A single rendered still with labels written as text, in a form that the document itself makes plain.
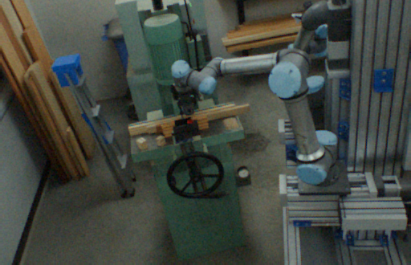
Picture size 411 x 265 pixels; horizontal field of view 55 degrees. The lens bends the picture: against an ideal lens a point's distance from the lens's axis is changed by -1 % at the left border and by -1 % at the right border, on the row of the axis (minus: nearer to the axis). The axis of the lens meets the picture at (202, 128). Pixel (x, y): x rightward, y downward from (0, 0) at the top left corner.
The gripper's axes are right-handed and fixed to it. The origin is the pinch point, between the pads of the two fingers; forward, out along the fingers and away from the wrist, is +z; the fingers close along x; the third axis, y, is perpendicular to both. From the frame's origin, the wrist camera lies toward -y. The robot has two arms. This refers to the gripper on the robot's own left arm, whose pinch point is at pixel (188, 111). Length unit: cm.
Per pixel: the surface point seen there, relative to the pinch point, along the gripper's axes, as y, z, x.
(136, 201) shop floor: 5, 127, 52
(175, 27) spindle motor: 29.1, -28.3, -2.9
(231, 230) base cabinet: -45, 80, -10
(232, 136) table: -10.2, 19.4, -19.8
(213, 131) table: -4.8, 18.7, -11.2
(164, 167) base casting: -14.3, 27.9, 19.1
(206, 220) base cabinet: -38, 68, 3
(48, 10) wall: 221, 123, 107
